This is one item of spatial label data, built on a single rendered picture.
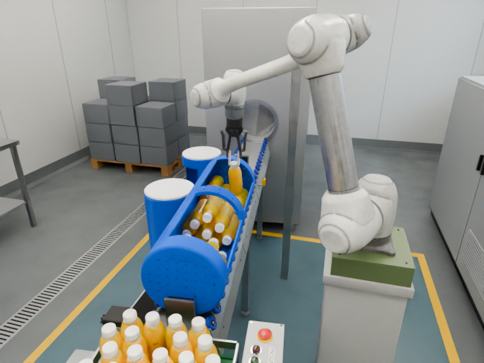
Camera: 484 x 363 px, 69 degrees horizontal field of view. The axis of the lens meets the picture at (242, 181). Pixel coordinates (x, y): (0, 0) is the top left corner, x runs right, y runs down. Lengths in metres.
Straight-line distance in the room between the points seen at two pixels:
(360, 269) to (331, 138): 0.52
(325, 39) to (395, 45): 5.04
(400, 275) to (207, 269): 0.69
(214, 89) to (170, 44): 5.31
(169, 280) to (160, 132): 3.65
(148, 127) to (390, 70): 3.73
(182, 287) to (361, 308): 0.70
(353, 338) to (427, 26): 5.15
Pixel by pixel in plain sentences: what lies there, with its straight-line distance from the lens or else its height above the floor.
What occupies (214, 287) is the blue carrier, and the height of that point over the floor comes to 1.09.
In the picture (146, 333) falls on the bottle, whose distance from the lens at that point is 1.15.
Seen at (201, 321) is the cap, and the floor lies 1.09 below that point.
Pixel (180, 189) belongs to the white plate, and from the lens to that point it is 1.99.
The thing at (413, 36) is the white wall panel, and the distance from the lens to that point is 6.13.
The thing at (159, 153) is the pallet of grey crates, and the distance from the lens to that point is 4.85.
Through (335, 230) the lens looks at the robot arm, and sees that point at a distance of 1.15.
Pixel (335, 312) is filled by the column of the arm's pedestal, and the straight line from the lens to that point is 1.54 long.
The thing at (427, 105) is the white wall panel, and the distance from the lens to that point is 6.30.
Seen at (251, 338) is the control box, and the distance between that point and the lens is 1.03.
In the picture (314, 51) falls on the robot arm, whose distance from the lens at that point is 1.08.
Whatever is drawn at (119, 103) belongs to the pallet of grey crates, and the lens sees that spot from 4.94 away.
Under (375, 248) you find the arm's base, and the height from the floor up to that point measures 1.10.
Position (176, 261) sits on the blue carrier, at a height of 1.18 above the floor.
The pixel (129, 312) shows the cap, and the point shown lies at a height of 1.09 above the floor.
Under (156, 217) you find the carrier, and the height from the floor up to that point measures 0.92.
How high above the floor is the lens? 1.86
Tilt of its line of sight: 24 degrees down
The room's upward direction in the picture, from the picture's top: straight up
